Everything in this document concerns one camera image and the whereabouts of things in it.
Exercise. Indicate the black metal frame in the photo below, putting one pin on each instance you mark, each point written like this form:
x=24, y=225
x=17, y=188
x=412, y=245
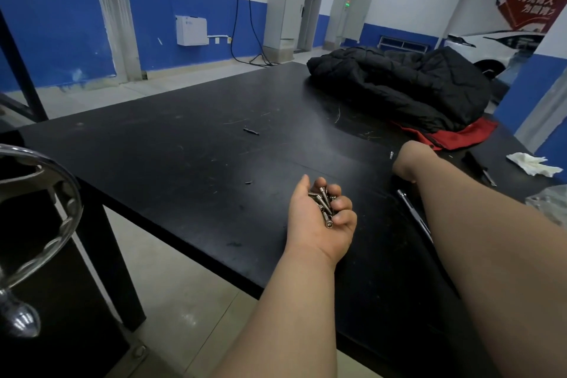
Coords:
x=20, y=76

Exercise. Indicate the small grey electrical cabinet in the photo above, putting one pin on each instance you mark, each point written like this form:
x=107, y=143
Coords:
x=350, y=16

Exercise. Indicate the white car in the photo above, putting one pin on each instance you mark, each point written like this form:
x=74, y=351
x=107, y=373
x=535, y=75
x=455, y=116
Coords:
x=491, y=52

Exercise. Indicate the person's left hand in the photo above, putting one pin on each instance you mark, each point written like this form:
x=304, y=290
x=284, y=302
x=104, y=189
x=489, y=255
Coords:
x=310, y=229

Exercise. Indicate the red wall banner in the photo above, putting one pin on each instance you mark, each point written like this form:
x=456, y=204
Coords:
x=529, y=8

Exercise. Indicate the white wall box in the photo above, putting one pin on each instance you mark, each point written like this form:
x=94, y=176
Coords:
x=192, y=30

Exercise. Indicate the person's right hand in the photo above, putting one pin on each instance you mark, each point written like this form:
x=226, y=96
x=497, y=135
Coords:
x=409, y=160

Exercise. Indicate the red cloth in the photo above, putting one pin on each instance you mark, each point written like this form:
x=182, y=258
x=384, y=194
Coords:
x=456, y=135

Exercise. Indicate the silver metal tool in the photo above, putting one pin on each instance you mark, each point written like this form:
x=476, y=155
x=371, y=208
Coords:
x=414, y=215

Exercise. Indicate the small dark bit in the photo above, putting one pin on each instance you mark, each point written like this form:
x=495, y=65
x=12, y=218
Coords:
x=250, y=131

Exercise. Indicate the person's right forearm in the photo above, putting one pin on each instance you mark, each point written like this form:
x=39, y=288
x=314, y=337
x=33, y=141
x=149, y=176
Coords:
x=500, y=258

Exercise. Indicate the clear plastic bag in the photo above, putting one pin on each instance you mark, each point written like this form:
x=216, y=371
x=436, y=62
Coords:
x=549, y=205

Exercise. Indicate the person's left thumb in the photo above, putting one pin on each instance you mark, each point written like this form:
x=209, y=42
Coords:
x=300, y=189

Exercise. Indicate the bunch of silver bolts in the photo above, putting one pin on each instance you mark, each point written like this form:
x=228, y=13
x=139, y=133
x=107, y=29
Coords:
x=324, y=206

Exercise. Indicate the crumpled white tissue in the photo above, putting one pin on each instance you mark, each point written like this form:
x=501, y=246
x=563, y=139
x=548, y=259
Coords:
x=529, y=163

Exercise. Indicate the black table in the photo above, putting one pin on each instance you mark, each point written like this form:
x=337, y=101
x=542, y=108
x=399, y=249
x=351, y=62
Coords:
x=248, y=169

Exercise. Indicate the black padded jacket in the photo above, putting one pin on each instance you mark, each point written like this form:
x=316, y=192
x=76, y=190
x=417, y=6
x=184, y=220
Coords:
x=398, y=85

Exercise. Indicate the chrome handwheel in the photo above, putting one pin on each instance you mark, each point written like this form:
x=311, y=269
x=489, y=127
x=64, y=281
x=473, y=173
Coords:
x=33, y=222

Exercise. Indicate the person's left forearm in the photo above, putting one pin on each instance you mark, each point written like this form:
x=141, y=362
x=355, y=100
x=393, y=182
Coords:
x=283, y=315

